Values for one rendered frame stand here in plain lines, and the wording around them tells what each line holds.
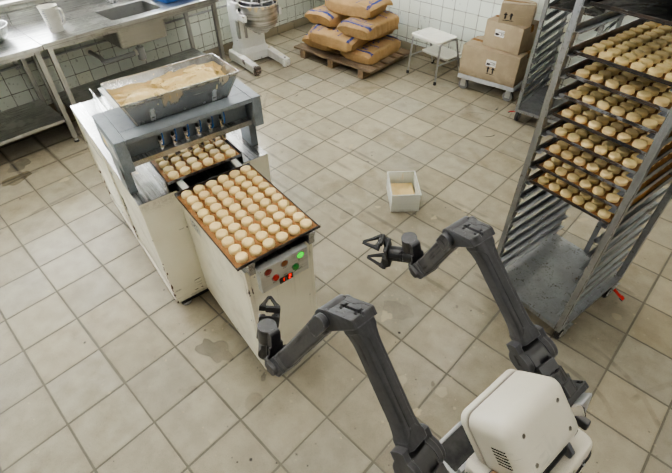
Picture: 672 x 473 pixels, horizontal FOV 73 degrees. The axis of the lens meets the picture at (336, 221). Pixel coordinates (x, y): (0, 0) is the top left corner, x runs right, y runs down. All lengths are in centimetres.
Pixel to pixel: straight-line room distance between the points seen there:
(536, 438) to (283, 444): 148
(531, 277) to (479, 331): 46
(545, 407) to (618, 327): 200
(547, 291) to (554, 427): 178
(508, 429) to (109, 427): 202
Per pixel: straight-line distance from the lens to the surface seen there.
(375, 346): 103
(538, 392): 114
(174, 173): 234
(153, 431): 257
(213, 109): 227
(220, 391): 256
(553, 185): 238
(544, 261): 306
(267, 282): 193
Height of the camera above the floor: 220
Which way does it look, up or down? 42 degrees down
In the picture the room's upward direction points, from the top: 1 degrees counter-clockwise
